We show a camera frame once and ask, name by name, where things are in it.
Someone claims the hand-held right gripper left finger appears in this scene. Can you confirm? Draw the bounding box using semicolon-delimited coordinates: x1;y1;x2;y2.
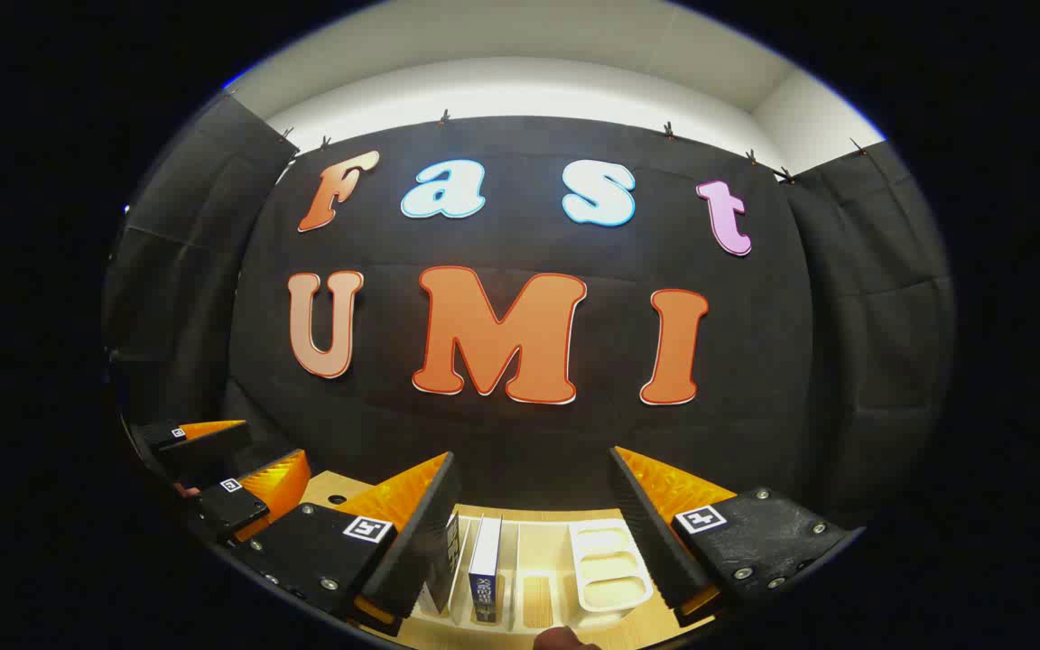
233;451;463;628

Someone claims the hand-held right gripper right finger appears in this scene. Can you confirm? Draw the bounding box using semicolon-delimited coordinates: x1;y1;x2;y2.
608;445;864;628

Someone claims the white cover book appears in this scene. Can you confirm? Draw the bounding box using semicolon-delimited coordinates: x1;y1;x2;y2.
418;513;463;617

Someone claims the white bookshelf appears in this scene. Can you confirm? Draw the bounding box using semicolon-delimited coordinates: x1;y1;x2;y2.
413;513;665;635

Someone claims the blue spine book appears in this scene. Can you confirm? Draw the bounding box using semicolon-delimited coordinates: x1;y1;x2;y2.
468;516;504;624

